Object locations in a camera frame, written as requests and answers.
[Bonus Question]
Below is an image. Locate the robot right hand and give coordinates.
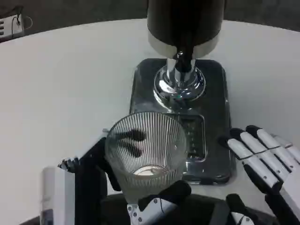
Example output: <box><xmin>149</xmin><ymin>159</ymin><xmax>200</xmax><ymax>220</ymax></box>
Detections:
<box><xmin>217</xmin><ymin>125</ymin><xmax>300</xmax><ymax>225</ymax></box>

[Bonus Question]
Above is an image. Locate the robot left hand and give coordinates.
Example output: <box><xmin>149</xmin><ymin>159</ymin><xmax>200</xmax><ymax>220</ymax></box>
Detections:
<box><xmin>41</xmin><ymin>128</ymin><xmax>192</xmax><ymax>225</ymax></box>

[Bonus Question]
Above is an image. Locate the clear ribbed glass cup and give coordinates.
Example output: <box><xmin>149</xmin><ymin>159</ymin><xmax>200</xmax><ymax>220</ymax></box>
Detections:
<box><xmin>104</xmin><ymin>112</ymin><xmax>188</xmax><ymax>205</ymax></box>

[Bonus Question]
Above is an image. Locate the drip tray grid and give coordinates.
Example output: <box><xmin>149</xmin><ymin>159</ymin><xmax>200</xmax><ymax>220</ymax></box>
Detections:
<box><xmin>179</xmin><ymin>114</ymin><xmax>208</xmax><ymax>163</ymax></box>

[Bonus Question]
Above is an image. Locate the steel drip tray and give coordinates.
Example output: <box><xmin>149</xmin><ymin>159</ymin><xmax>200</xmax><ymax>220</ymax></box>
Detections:
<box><xmin>129</xmin><ymin>58</ymin><xmax>238</xmax><ymax>186</ymax></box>

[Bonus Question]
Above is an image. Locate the black dispenser tap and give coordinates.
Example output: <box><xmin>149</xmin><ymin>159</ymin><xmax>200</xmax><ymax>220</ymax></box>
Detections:
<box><xmin>175</xmin><ymin>30</ymin><xmax>195</xmax><ymax>74</ymax></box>

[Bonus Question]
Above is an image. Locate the black drink dispenser chrome stand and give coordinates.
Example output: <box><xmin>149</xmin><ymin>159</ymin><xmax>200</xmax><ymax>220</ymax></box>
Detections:
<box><xmin>146</xmin><ymin>0</ymin><xmax>224</xmax><ymax>102</ymax></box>

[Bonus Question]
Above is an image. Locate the white box with cable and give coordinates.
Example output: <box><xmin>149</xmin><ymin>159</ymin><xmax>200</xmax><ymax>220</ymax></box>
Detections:
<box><xmin>0</xmin><ymin>5</ymin><xmax>33</xmax><ymax>43</ymax></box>

